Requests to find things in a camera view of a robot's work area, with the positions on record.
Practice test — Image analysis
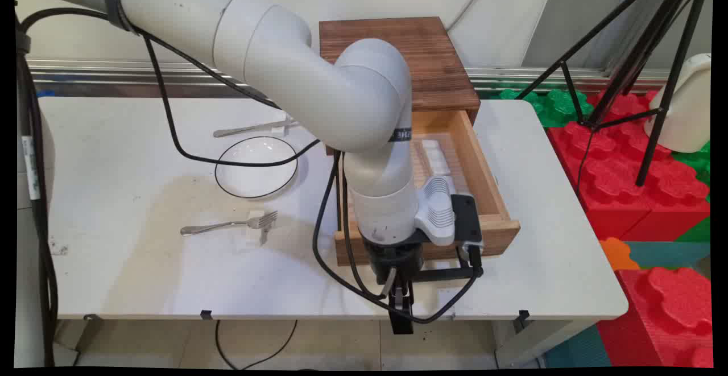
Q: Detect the orange foam piece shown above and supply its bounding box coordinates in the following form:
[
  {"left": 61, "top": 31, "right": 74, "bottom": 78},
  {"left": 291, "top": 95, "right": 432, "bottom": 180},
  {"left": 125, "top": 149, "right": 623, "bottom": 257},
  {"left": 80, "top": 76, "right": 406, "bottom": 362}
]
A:
[{"left": 599, "top": 237, "right": 642, "bottom": 272}]

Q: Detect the black velcro strap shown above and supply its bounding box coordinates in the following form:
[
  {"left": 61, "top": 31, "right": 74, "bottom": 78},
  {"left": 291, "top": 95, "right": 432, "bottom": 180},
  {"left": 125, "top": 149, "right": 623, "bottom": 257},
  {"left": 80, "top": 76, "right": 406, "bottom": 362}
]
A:
[{"left": 104, "top": 0, "right": 139, "bottom": 34}]

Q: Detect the serrated steel table knife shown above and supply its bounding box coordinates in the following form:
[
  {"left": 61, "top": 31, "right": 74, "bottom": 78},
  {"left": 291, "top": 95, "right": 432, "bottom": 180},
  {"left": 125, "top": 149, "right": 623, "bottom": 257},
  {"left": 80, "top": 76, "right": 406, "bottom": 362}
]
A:
[{"left": 213, "top": 118, "right": 300, "bottom": 138}]

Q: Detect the white plate with black rim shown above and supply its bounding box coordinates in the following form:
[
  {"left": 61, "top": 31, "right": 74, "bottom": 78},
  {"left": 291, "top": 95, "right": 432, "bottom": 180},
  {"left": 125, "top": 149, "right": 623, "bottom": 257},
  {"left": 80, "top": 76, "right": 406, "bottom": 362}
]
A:
[{"left": 214, "top": 136, "right": 300, "bottom": 200}]

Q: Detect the grey vented wrist camera housing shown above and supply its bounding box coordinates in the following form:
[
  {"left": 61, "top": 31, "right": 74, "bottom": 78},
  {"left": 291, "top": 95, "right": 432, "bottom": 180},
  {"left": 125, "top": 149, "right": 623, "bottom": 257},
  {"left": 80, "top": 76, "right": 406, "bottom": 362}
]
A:
[{"left": 414, "top": 175, "right": 457, "bottom": 246}]

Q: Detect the black cable bundle with tag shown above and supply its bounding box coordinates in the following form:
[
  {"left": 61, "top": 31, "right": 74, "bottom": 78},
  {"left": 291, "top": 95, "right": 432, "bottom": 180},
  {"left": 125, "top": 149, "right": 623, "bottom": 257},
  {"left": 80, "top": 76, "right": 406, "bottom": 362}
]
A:
[{"left": 15, "top": 16, "right": 60, "bottom": 367}]

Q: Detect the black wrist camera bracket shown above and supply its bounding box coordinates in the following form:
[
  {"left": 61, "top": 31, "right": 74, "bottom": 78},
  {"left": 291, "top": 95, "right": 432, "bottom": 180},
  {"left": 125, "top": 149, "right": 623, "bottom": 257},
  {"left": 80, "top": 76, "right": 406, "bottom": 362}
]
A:
[{"left": 408, "top": 194, "right": 485, "bottom": 284}]

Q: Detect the large red foam block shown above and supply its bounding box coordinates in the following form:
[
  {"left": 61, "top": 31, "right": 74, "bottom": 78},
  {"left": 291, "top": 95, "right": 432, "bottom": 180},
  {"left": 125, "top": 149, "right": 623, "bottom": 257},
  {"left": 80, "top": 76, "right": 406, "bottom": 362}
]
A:
[{"left": 547, "top": 119, "right": 711, "bottom": 242}]

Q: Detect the steel fork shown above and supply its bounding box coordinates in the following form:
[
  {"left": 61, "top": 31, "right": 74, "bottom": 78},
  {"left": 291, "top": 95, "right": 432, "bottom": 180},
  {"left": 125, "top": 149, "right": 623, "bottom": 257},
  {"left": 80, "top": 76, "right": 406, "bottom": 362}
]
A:
[{"left": 180, "top": 210, "right": 279, "bottom": 237}]

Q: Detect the thin black floor cable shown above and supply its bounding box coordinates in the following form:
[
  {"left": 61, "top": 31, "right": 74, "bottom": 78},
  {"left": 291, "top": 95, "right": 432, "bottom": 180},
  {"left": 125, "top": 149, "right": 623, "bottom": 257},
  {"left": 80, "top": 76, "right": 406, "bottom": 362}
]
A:
[{"left": 214, "top": 319, "right": 299, "bottom": 370}]

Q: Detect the light wooden drawer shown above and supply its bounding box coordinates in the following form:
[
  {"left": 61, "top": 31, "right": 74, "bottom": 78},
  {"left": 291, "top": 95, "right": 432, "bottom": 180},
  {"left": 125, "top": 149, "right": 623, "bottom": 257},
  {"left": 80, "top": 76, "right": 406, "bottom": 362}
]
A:
[{"left": 334, "top": 109, "right": 522, "bottom": 267}]

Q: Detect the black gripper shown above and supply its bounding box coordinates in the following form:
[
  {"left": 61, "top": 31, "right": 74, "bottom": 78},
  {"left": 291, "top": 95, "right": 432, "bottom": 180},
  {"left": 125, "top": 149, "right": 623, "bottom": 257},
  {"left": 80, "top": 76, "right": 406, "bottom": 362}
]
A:
[{"left": 363, "top": 233, "right": 425, "bottom": 334}]

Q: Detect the black tripod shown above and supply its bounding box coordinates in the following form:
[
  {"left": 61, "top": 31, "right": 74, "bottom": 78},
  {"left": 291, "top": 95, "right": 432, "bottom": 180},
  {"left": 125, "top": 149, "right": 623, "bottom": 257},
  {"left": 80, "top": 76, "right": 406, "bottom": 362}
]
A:
[{"left": 515, "top": 0, "right": 715, "bottom": 189}]

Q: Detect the white grooved ceramic rest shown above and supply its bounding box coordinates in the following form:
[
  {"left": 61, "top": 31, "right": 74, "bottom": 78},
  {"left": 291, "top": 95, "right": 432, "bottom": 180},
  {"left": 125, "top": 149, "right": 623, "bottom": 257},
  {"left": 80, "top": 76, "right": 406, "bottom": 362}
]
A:
[{"left": 425, "top": 151, "right": 452, "bottom": 176}]

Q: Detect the teal foam mat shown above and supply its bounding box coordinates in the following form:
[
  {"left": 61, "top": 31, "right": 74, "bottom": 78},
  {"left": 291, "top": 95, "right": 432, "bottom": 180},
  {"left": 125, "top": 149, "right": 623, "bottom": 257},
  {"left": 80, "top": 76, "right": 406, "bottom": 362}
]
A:
[{"left": 624, "top": 241, "right": 712, "bottom": 270}]

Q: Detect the white plastic container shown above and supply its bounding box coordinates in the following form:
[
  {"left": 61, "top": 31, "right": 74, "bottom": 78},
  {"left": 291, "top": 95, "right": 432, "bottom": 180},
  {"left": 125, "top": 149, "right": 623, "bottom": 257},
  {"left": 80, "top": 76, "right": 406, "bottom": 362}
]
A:
[{"left": 644, "top": 53, "right": 712, "bottom": 154}]

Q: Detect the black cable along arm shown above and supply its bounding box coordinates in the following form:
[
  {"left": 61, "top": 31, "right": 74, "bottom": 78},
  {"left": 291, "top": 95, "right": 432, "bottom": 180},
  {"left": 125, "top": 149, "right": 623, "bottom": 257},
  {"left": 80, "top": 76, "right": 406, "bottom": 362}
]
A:
[{"left": 16, "top": 7, "right": 322, "bottom": 167}]

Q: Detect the green foam block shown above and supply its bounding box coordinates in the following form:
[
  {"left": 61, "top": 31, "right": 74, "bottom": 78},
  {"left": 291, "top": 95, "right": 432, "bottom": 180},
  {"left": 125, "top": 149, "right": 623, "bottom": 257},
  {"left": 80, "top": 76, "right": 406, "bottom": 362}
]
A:
[
  {"left": 671, "top": 140, "right": 712, "bottom": 190},
  {"left": 481, "top": 88, "right": 595, "bottom": 129}
]

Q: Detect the dark brown wooden cabinet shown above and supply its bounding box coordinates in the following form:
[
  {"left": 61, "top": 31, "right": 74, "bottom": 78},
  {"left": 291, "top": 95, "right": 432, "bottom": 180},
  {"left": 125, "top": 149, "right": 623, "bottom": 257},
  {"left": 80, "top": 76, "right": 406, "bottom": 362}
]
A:
[{"left": 318, "top": 16, "right": 482, "bottom": 156}]

